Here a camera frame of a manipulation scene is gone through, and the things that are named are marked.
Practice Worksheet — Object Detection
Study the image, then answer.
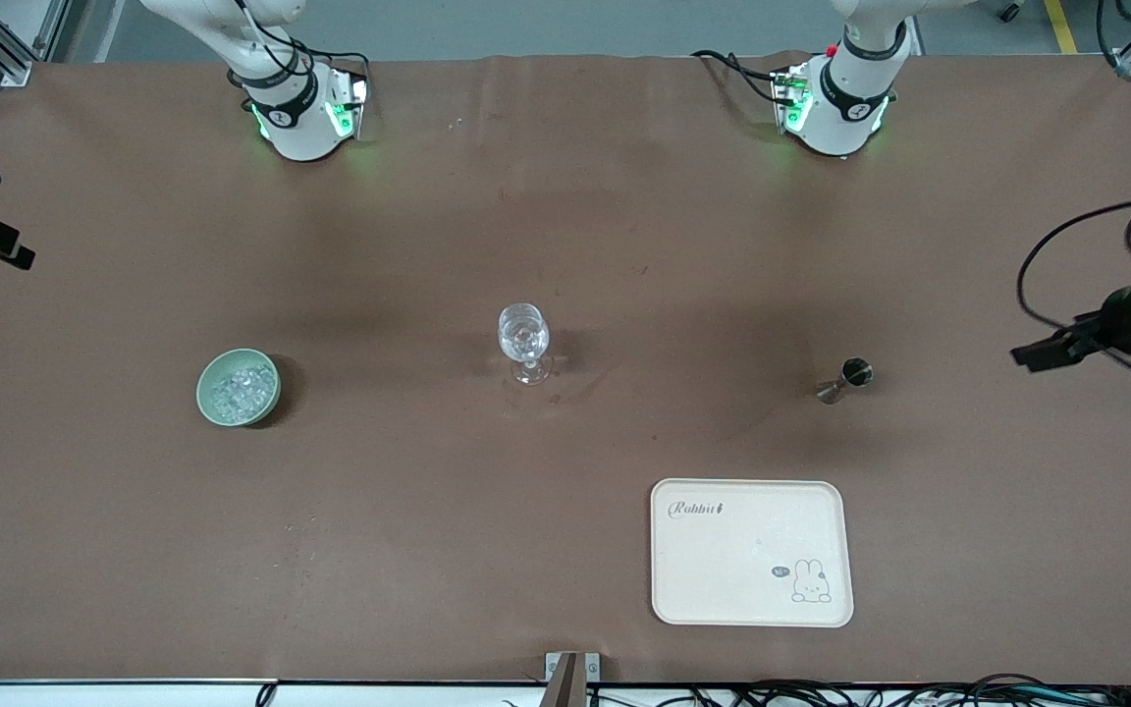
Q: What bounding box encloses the black cable bundle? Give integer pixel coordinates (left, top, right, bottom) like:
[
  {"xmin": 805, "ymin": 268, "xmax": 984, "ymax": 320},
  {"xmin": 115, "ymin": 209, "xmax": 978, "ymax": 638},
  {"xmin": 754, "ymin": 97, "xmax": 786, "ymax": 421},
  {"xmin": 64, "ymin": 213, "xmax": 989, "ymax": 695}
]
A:
[{"xmin": 502, "ymin": 673, "xmax": 1131, "ymax": 707}]

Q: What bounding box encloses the black base cable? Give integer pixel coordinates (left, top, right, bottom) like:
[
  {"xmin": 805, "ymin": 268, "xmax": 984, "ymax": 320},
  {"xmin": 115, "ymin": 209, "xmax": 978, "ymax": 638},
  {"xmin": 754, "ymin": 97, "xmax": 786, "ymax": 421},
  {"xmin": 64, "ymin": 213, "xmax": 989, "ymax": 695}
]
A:
[
  {"xmin": 690, "ymin": 47, "xmax": 794, "ymax": 105},
  {"xmin": 227, "ymin": 0, "xmax": 372, "ymax": 111}
]

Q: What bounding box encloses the cream rabbit print tray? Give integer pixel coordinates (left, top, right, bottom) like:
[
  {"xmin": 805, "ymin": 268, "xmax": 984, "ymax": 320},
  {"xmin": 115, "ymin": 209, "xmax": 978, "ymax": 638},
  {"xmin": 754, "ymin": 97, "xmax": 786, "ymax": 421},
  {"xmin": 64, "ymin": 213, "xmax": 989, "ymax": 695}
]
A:
[{"xmin": 650, "ymin": 478, "xmax": 855, "ymax": 628}]

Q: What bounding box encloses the clear ice cubes pile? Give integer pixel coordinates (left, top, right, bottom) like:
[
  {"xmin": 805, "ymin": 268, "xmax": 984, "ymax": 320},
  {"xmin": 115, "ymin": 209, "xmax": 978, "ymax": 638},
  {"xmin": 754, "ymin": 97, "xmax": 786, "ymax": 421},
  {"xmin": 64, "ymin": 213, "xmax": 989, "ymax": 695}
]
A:
[{"xmin": 211, "ymin": 363, "xmax": 277, "ymax": 421}]

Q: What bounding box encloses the pale green ceramic bowl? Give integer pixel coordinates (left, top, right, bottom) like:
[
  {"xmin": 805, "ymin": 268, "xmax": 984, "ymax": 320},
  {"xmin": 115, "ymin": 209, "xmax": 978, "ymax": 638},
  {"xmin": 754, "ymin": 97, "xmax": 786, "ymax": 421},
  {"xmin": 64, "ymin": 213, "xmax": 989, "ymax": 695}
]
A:
[{"xmin": 195, "ymin": 348, "xmax": 283, "ymax": 429}]

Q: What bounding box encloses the steel double jigger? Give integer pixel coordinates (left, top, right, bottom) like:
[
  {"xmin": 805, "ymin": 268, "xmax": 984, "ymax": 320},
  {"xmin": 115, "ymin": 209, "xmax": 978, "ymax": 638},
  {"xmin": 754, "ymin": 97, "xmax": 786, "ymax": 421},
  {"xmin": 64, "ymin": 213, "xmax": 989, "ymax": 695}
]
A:
[{"xmin": 816, "ymin": 357, "xmax": 875, "ymax": 406}]

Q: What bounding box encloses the large table cover mat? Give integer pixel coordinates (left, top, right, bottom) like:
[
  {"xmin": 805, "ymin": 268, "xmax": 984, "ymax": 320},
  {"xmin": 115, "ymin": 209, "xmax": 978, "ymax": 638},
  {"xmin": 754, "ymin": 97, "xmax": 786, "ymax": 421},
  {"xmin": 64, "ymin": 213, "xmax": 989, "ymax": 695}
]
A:
[{"xmin": 0, "ymin": 51, "xmax": 1131, "ymax": 685}]

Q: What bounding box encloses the clear stemmed wine glass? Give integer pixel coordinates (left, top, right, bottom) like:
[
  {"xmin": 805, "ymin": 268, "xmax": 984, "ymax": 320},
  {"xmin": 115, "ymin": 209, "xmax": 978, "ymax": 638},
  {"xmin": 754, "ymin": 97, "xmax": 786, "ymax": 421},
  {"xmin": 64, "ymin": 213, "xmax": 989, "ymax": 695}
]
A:
[{"xmin": 497, "ymin": 302, "xmax": 555, "ymax": 386}]

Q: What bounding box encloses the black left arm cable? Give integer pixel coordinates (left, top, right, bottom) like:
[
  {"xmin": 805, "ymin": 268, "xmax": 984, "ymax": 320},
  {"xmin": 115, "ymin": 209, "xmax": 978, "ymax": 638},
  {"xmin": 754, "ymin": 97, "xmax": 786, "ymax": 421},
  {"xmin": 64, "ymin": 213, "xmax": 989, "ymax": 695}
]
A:
[{"xmin": 1015, "ymin": 185, "xmax": 1131, "ymax": 379}]

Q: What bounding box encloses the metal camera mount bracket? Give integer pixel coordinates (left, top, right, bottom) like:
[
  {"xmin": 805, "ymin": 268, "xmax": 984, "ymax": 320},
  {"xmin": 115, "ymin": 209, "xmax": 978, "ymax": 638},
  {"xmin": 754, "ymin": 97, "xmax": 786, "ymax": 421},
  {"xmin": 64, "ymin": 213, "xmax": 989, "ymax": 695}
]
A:
[{"xmin": 544, "ymin": 651, "xmax": 601, "ymax": 707}]

